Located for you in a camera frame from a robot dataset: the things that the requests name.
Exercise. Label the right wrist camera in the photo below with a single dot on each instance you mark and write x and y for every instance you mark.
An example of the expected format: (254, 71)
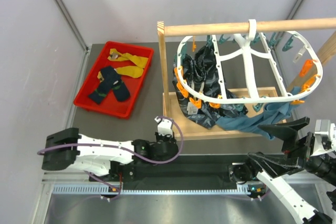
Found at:
(324, 137)

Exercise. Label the yellow sock lower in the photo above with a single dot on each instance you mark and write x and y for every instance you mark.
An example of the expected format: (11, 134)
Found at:
(130, 71)

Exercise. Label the white round clip hanger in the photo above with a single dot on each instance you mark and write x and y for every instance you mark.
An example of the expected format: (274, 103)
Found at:
(252, 42)

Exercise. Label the wooden hanging rack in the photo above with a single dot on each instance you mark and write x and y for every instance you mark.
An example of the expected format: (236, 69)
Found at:
(226, 45)

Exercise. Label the blue cloth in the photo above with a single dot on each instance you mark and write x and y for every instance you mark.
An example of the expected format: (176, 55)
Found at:
(272, 113)

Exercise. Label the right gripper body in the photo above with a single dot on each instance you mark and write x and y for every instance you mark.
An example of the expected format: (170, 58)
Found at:
(304, 149)

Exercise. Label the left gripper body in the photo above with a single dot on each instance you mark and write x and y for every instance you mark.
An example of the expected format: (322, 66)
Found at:
(167, 137)

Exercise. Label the navy sock green stripe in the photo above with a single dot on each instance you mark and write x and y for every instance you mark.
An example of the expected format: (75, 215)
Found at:
(119, 90)

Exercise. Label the yellow sock upper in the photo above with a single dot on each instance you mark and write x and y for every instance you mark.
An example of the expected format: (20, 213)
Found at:
(139, 61)

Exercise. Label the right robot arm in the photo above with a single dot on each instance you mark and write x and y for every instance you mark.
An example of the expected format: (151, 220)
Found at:
(322, 166)

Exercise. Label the yellow sock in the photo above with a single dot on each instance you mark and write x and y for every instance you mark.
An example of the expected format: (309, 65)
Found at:
(139, 61)
(130, 71)

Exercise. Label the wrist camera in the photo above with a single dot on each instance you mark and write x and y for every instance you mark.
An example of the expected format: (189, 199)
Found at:
(164, 125)
(324, 137)

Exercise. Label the red plastic tray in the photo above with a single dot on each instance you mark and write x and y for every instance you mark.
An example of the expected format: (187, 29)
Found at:
(110, 106)

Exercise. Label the navy sock with santa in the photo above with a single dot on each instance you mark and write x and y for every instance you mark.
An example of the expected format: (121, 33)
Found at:
(103, 89)

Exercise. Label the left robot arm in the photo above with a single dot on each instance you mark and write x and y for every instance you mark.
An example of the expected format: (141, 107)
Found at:
(70, 149)

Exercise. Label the dark patterned cloth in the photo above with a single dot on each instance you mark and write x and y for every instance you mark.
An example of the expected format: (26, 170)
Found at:
(201, 74)

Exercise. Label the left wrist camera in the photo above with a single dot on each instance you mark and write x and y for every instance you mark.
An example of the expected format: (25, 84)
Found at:
(164, 125)

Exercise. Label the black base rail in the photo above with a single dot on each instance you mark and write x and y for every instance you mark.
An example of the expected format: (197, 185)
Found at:
(187, 172)

